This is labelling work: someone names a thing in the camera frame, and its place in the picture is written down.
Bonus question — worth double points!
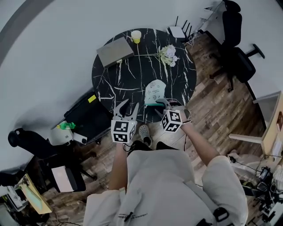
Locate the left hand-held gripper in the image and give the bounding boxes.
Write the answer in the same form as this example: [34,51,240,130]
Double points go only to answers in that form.
[110,99,140,144]

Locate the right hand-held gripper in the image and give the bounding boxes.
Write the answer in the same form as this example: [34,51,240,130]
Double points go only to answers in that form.
[154,98,192,133]

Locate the person's right forearm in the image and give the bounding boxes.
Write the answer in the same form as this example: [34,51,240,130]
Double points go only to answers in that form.
[181,122,221,166]

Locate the person's left forearm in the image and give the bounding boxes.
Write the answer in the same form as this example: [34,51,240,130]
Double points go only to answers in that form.
[108,142,129,192]

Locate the person's grey clog shoe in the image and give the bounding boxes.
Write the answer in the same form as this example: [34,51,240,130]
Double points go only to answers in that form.
[138,124,153,147]

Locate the round black marble table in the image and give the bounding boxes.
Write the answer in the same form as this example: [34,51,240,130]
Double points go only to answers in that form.
[92,28,197,123]

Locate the person's black trousers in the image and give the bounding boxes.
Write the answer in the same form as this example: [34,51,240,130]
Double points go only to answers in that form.
[126,140,180,155]

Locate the black cabinet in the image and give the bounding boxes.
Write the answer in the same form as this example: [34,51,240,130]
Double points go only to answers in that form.
[64,91,113,145]

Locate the small white device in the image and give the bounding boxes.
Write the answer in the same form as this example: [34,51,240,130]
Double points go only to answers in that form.
[72,132,88,144]

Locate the artificial flower bunch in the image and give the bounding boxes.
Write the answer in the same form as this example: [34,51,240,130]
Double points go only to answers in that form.
[138,45,179,67]

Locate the green plastic bottle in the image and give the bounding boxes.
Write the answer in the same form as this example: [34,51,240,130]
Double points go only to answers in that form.
[56,122,76,130]

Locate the grey flat box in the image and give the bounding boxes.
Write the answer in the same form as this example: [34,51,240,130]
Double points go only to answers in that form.
[96,36,134,69]

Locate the white square box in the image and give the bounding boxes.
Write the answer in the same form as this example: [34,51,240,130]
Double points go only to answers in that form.
[50,127,74,146]

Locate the yellow paper cup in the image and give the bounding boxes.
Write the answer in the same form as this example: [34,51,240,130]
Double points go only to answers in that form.
[130,30,142,44]

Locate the white router with black antennas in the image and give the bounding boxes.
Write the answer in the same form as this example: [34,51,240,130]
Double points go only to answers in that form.
[166,15,193,44]

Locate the person's white shirt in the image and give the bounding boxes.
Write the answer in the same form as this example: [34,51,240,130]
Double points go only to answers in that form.
[83,149,249,226]

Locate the black office chair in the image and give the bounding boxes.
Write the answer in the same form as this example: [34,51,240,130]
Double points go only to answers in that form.
[209,0,265,92]
[8,128,98,192]

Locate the pink flat box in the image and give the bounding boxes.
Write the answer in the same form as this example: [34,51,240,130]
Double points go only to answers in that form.
[51,166,75,192]

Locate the white folding rack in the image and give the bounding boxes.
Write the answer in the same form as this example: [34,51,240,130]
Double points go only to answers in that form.
[200,2,224,23]

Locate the light wooden desk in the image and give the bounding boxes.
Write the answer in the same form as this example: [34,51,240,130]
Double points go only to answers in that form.
[228,90,283,155]

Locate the black harness buckle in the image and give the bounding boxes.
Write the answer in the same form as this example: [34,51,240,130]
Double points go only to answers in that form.
[213,207,230,223]

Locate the small wooden table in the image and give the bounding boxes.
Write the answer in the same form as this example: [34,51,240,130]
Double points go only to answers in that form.
[17,173,53,215]

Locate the pale green board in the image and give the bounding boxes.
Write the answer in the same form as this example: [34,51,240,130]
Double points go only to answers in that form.
[26,187,42,210]

